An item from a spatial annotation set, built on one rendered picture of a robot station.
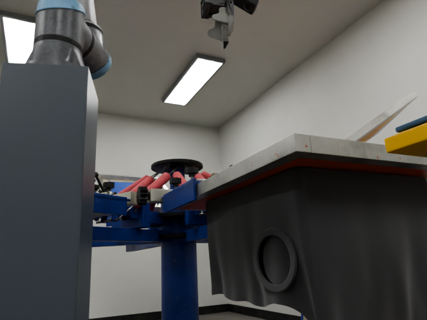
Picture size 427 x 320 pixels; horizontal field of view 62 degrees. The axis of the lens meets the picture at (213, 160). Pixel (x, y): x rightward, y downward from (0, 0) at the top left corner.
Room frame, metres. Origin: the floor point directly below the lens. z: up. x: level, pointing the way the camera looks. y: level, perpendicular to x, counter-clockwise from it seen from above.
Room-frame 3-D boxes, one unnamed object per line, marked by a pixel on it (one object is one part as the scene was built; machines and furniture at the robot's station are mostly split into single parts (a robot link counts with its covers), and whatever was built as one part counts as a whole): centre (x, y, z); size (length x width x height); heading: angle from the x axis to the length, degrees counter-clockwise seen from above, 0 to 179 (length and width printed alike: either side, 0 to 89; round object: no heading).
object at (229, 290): (1.00, -0.11, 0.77); 0.46 x 0.09 x 0.36; 26
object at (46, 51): (0.79, 0.38, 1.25); 0.15 x 0.15 x 0.10
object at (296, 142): (1.13, -0.25, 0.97); 0.79 x 0.58 x 0.04; 26
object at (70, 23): (0.80, 0.38, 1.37); 0.13 x 0.12 x 0.14; 173
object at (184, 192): (1.23, 0.11, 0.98); 0.30 x 0.05 x 0.07; 26
